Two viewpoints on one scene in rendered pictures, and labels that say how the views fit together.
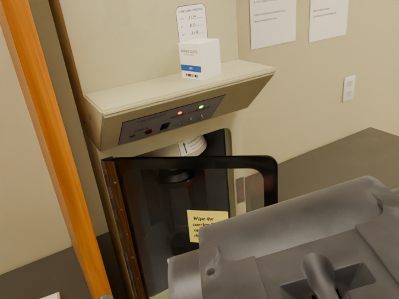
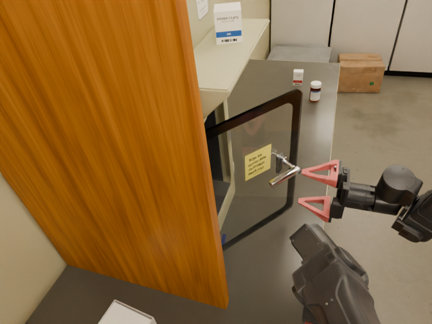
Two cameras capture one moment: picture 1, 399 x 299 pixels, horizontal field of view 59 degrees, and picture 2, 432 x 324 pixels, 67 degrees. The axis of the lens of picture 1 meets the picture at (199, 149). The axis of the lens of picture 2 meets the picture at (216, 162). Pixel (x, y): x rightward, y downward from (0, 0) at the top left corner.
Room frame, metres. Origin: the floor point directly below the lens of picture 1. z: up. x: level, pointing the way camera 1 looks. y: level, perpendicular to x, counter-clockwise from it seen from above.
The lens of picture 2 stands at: (0.16, 0.44, 1.75)
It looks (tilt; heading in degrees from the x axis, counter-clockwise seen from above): 41 degrees down; 320
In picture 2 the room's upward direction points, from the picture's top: 7 degrees counter-clockwise
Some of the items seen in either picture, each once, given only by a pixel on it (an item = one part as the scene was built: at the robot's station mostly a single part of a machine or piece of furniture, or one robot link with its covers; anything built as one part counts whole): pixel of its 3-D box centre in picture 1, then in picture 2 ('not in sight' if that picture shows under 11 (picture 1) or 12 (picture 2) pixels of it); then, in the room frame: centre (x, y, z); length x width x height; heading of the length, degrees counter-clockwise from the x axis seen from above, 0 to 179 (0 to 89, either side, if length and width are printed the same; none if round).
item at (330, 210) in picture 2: not in sight; (319, 200); (0.39, -0.06, 1.16); 0.09 x 0.07 x 0.07; 27
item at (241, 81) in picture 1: (186, 107); (225, 71); (0.60, 0.02, 1.46); 0.32 x 0.12 x 0.10; 117
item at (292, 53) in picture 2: not in sight; (297, 68); (1.94, -2.34, 0.17); 0.60 x 0.42 x 0.33; 25
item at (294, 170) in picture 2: not in sight; (281, 172); (0.50, -0.04, 1.20); 0.10 x 0.05 x 0.03; 78
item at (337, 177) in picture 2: not in sight; (323, 179); (0.39, -0.05, 1.23); 0.09 x 0.07 x 0.07; 27
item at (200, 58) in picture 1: (200, 58); (228, 23); (0.61, -0.02, 1.54); 0.05 x 0.05 x 0.06; 44
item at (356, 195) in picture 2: not in sight; (354, 195); (0.33, -0.09, 1.20); 0.07 x 0.07 x 0.10; 27
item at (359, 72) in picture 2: not in sight; (358, 72); (1.43, -2.63, 0.14); 0.41 x 0.33 x 0.29; 33
